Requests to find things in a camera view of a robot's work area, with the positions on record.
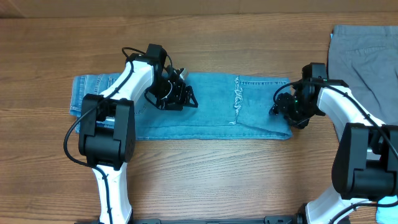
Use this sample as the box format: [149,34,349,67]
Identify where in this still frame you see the light blue denim jeans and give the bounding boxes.
[69,72,294,141]

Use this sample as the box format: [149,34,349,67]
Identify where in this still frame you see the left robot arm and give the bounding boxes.
[76,44,198,223]

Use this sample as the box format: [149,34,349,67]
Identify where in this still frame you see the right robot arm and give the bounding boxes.
[264,63,397,223]

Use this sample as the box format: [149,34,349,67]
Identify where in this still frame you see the grey folded trousers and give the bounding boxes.
[328,25,397,125]

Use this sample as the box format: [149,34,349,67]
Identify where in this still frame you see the light blue cloth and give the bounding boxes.
[376,196,398,224]

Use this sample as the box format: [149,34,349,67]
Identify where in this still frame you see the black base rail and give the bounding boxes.
[74,214,352,224]

